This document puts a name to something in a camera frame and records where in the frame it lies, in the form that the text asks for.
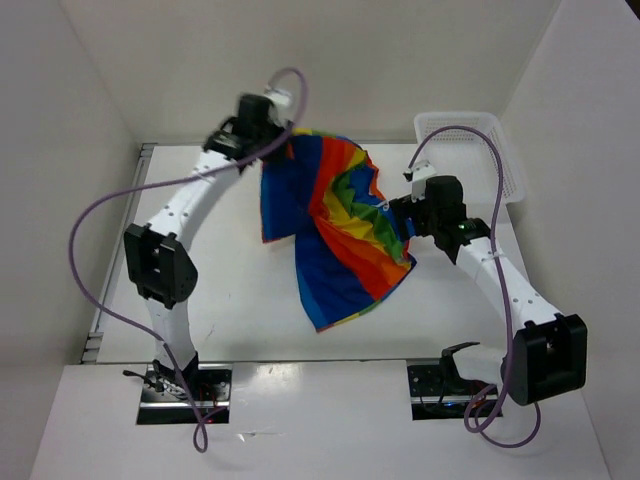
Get rainbow striped shorts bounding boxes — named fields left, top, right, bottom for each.
left=260, top=129, right=416, bottom=332

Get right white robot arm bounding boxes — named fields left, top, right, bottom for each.
left=389, top=171, right=588, bottom=406

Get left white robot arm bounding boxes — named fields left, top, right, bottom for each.
left=123, top=88, right=293, bottom=400

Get white plastic basket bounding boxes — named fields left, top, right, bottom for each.
left=414, top=111, right=525, bottom=205

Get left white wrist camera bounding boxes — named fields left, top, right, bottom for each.
left=263, top=87, right=295, bottom=122

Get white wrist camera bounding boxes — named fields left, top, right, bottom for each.
left=263, top=87, right=295, bottom=122
left=403, top=161, right=437, bottom=202

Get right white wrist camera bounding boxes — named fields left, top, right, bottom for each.
left=403, top=161, right=437, bottom=202

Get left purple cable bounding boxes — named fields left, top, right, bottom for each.
left=67, top=67, right=309, bottom=454

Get purple cable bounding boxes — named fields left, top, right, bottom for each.
left=67, top=67, right=309, bottom=454
left=408, top=125, right=542, bottom=447

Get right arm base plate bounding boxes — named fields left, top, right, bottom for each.
left=406, top=359, right=497, bottom=421

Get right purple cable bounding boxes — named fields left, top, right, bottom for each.
left=408, top=125, right=542, bottom=447

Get aluminium table edge rail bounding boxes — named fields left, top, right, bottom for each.
left=80, top=143, right=157, bottom=365

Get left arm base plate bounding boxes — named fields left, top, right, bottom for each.
left=136, top=363, right=232, bottom=426

